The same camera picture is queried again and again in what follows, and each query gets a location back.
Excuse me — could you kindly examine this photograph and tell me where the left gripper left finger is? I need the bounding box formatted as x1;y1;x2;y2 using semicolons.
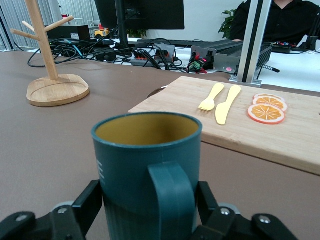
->
0;179;104;240

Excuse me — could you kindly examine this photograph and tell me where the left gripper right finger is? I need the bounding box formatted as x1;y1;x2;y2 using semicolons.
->
192;181;300;240

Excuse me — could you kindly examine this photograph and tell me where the dark teal cup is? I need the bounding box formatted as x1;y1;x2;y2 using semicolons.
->
90;111;203;240

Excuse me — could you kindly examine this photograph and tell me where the brown table cover mat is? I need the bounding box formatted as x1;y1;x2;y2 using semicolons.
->
0;48;320;240

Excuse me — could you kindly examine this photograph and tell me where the bamboo cutting board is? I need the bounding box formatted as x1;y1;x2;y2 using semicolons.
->
127;75;320;176

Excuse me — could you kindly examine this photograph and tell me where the yellow plastic knife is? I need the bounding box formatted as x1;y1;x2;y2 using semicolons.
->
215;84;242;126

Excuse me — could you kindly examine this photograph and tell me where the orange slice toy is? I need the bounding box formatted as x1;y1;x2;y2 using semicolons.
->
247;103;286;125
252;96;288;112

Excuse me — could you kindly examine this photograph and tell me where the yellow plastic fork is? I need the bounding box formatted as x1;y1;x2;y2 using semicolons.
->
198;83;225;113

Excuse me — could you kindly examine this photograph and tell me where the wooden mug tree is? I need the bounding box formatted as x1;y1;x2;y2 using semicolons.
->
9;0;91;108

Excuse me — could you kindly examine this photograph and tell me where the green terminal block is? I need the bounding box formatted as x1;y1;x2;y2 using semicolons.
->
187;56;210;75

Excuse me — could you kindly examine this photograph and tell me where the black finned controller box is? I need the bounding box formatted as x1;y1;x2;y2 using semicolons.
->
191;39;273;76

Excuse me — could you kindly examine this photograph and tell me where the black power brick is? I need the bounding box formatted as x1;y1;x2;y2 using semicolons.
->
94;48;118;63

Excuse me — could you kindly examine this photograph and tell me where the grey power strip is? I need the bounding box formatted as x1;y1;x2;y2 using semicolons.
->
130;43;176;68

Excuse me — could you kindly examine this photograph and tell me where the black keyboard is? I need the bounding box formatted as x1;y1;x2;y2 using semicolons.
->
136;38;245;48

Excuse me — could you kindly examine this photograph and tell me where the black equipment box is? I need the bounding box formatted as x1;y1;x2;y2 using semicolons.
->
46;24;91;43

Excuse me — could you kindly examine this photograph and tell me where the yellow emergency stop box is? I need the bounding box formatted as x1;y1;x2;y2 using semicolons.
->
94;23;111;39

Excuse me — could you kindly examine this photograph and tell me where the large green plant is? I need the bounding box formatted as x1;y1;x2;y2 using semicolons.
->
218;1;243;40

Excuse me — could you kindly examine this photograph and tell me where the small green plant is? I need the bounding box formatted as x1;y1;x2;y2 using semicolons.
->
126;29;149;39

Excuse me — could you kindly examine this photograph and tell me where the person in black shirt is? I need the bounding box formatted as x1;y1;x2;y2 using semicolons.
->
229;0;320;45

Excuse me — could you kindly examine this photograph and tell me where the black computer monitor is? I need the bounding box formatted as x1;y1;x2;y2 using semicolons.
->
94;0;186;51

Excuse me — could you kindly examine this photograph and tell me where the black looping cable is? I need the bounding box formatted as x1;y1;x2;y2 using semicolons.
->
27;46;86;68

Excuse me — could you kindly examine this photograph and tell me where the light blue cable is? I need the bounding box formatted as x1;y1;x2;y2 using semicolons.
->
63;39;84;58

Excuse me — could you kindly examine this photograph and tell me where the small board with coloured wires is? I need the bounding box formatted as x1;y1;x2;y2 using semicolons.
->
271;41;299;54

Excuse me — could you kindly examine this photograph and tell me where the aluminium camera post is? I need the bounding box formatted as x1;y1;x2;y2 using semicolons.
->
228;0;273;88

